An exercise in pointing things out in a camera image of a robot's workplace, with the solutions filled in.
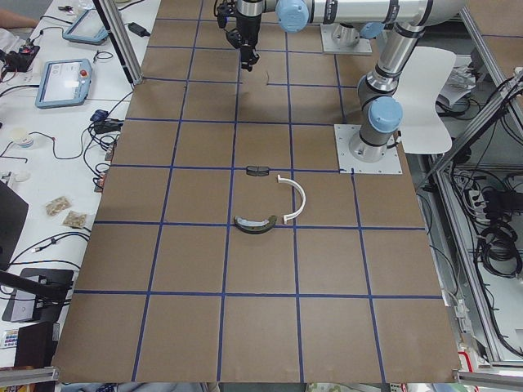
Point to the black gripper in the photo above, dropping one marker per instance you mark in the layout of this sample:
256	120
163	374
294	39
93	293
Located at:
248	29

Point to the black power adapter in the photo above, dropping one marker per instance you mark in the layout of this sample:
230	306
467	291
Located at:
138	30

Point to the black brake pad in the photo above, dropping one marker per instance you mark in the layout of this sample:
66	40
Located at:
257	171

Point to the white curved plastic part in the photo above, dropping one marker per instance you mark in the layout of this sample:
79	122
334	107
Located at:
298	192

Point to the far teach pendant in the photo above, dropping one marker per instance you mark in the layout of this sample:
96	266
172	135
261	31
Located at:
87	28

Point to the teach pendant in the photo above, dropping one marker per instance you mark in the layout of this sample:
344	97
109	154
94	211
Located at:
87	28
64	83

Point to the green curved brake shoe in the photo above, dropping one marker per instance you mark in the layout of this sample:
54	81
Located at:
255	226

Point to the near teach pendant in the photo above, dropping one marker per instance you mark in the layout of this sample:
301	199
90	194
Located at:
64	83

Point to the white plastic chair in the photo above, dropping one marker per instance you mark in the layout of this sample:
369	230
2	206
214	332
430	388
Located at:
423	77

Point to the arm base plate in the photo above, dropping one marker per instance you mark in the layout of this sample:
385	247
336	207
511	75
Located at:
363	48
356	157

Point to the aluminium frame post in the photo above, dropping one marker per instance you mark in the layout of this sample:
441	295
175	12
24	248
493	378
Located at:
113	23

